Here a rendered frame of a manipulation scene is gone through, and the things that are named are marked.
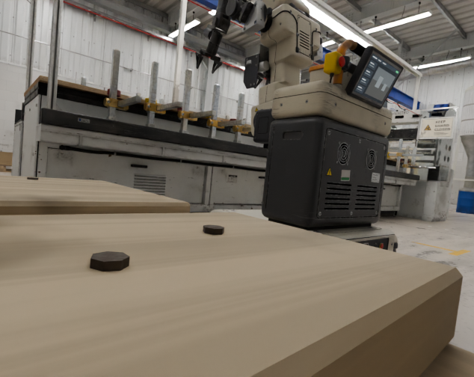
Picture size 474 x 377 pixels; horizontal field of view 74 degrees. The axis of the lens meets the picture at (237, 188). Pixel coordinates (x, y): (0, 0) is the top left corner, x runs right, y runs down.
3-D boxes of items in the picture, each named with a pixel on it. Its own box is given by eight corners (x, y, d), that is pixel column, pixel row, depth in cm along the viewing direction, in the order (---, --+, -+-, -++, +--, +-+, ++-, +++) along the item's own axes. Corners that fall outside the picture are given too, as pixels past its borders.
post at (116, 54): (114, 130, 189) (120, 49, 187) (108, 129, 187) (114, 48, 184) (112, 130, 192) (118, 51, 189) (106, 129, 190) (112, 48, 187)
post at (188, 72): (186, 138, 221) (192, 69, 219) (182, 137, 219) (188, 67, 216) (183, 138, 224) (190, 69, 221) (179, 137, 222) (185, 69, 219)
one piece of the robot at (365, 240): (394, 253, 133) (396, 234, 132) (340, 265, 106) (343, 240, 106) (388, 252, 135) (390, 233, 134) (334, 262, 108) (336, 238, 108)
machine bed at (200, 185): (398, 216, 513) (405, 164, 508) (28, 230, 185) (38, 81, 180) (359, 210, 566) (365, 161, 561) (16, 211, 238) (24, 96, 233)
